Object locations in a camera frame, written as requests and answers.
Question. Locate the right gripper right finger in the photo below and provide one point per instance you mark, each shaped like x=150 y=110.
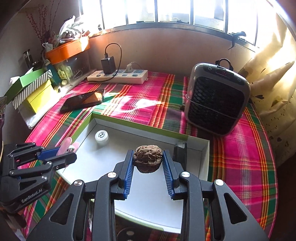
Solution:
x=229 y=217

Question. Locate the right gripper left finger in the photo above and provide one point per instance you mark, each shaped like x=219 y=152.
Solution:
x=67 y=219

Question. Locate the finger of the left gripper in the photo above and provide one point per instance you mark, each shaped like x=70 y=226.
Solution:
x=62 y=161
x=47 y=153

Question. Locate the pink plastic clip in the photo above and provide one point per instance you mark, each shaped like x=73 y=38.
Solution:
x=68 y=146

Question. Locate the white round bottle cap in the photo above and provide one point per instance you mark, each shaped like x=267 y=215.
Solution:
x=102 y=137

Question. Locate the black rectangular device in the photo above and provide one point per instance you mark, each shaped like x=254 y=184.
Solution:
x=180 y=154

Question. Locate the green white cardboard tray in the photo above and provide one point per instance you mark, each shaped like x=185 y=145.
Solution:
x=148 y=202

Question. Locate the yellow box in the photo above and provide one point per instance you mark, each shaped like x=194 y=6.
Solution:
x=40 y=97

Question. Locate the plaid pink green cloth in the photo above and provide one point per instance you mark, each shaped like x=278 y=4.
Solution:
x=243 y=159

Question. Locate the black smartphone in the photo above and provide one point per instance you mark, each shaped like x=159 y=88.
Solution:
x=85 y=100

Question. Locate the green box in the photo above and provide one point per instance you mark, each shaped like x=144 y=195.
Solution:
x=21 y=83

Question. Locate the striped box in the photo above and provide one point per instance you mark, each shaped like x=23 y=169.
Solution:
x=27 y=91

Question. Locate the orange tray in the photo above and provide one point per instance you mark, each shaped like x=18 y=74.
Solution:
x=67 y=50

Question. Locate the white power strip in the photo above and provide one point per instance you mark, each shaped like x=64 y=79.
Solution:
x=135 y=77

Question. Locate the grey portable fan heater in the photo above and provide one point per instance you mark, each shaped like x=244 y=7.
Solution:
x=216 y=97

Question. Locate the cream heart curtain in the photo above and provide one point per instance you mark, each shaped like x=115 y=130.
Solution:
x=271 y=75

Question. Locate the black charger with cable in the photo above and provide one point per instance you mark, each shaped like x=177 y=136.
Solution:
x=108 y=63

